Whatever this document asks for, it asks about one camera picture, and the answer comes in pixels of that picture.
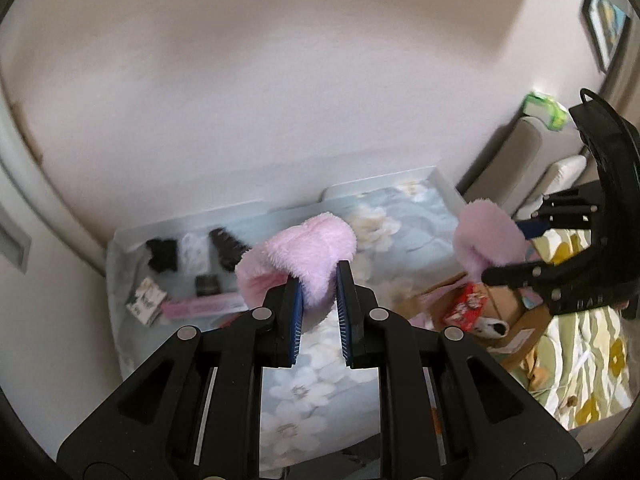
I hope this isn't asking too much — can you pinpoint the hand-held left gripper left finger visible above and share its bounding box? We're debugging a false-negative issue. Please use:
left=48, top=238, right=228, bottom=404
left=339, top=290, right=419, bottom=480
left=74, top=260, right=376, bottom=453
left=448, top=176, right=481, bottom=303
left=56, top=277, right=303, bottom=480

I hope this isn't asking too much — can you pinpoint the long pink box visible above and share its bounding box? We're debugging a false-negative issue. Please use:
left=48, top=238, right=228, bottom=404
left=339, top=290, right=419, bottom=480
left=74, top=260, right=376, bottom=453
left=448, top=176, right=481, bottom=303
left=161, top=293, right=249, bottom=319

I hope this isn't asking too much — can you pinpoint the black and white patterned packet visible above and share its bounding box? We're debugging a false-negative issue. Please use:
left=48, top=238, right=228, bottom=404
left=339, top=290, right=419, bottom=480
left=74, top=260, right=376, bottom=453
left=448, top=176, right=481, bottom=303
left=125, top=276, right=167, bottom=327

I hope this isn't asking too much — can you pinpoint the grey sofa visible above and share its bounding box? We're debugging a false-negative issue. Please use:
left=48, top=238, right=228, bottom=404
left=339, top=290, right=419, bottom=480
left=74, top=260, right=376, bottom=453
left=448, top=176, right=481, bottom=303
left=456, top=115, right=589, bottom=222

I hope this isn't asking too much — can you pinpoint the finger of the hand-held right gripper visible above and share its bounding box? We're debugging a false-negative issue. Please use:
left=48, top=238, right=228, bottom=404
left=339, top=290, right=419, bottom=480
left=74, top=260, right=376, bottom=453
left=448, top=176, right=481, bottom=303
left=485, top=246, right=627, bottom=317
left=515, top=184, right=602, bottom=241

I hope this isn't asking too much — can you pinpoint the framed wall picture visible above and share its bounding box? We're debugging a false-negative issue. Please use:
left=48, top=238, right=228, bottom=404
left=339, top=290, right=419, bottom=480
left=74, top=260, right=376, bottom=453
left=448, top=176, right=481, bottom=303
left=581, top=0, right=632, bottom=73

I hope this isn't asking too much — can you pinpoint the red snack packet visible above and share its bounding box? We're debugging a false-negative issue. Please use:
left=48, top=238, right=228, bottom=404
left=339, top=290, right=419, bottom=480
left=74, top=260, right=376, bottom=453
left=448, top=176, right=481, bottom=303
left=442, top=282, right=489, bottom=334

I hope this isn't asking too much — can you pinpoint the pink fluffy slipper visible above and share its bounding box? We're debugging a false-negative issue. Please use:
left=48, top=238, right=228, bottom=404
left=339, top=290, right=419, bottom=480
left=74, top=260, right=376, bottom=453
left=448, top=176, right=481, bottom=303
left=234, top=212, right=359, bottom=332
left=452, top=199, right=544, bottom=287

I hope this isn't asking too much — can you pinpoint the small black pouch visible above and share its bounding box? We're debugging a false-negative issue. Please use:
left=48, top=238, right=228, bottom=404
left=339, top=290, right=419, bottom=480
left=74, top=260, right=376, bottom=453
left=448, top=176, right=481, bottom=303
left=195, top=274, right=222, bottom=298

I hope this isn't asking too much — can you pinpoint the black sock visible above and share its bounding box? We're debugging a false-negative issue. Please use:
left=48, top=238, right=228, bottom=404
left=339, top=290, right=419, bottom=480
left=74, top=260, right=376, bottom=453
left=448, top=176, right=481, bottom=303
left=146, top=236, right=180, bottom=274

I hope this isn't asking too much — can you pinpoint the cardboard box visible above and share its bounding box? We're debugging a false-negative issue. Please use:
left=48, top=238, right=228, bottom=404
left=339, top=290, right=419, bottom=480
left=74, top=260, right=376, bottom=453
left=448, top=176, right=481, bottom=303
left=392, top=270, right=553, bottom=396

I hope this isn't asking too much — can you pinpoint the green yellow floral blanket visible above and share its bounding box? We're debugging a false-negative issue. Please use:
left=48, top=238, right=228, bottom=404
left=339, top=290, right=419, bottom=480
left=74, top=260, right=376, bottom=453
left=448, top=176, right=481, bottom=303
left=500, top=229, right=635, bottom=429

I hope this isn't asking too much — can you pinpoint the white panda sock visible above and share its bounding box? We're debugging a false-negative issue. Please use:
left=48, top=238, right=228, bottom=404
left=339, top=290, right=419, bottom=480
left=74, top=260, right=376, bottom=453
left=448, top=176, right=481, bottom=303
left=474, top=316, right=512, bottom=352

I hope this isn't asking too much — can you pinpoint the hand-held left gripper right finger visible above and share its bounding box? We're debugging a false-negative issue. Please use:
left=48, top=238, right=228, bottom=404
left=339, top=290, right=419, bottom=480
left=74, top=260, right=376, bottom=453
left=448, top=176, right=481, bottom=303
left=335, top=260, right=586, bottom=480

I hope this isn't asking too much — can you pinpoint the green tissue pack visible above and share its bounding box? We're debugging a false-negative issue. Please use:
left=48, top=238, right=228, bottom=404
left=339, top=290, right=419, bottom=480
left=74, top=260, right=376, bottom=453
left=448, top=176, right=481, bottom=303
left=522, top=91, right=570, bottom=132

